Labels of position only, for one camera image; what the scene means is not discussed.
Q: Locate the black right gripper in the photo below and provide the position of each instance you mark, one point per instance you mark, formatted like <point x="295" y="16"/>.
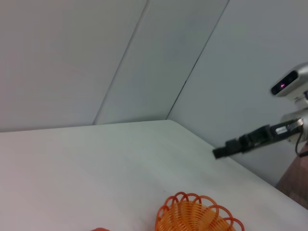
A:
<point x="269" y="134"/>

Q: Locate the orange woven plastic basket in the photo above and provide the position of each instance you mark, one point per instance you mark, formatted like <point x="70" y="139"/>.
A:
<point x="192" y="216"/>

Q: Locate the orange white striped bread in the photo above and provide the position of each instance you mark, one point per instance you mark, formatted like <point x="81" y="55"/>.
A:
<point x="99" y="229"/>

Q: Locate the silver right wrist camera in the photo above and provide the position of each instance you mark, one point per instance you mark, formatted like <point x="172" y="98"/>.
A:
<point x="288" y="81"/>

